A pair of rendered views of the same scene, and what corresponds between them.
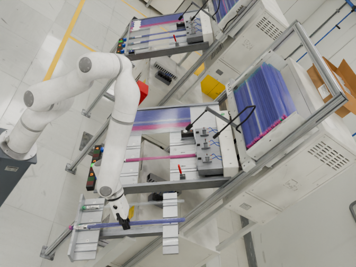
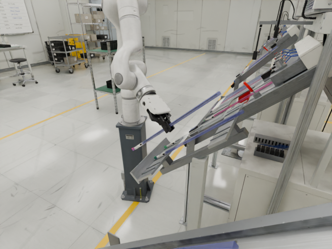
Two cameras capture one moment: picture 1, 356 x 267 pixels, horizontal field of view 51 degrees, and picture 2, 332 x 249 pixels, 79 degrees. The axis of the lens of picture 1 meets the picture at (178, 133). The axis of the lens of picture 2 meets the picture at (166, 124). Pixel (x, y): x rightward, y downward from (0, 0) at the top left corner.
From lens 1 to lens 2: 133 cm
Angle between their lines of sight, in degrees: 49
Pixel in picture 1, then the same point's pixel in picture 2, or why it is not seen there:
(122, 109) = (119, 7)
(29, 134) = (126, 103)
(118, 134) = (123, 30)
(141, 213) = (243, 163)
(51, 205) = not seen: hidden behind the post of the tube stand
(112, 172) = (117, 57)
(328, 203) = not seen: outside the picture
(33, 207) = (180, 188)
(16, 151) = (127, 121)
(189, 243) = (324, 195)
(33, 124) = (124, 93)
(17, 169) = (134, 137)
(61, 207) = not seen: hidden behind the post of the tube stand
